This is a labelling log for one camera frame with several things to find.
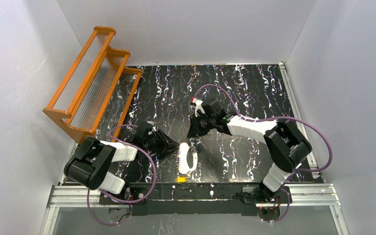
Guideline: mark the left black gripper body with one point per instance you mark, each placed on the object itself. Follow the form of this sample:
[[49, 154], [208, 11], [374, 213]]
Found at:
[[157, 142]]

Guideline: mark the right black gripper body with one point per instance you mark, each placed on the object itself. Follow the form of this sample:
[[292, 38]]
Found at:
[[199, 124]]

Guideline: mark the white keyring holder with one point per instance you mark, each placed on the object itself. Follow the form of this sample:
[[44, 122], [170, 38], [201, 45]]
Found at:
[[186, 150]]

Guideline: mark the yellow tagged key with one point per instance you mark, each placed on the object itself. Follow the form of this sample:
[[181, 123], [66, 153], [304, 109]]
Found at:
[[181, 180]]

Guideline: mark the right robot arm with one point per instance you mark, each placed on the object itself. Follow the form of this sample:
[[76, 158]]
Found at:
[[286, 144]]

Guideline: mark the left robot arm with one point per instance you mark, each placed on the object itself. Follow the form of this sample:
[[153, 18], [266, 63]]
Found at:
[[90, 163]]

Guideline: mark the orange wooden rack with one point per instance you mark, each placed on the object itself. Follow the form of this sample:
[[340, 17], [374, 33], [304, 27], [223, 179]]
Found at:
[[82, 98]]

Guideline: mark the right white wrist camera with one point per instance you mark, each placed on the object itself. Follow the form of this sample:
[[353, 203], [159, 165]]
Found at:
[[198, 107]]

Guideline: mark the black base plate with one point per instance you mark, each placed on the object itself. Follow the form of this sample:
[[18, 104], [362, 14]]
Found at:
[[196, 198]]

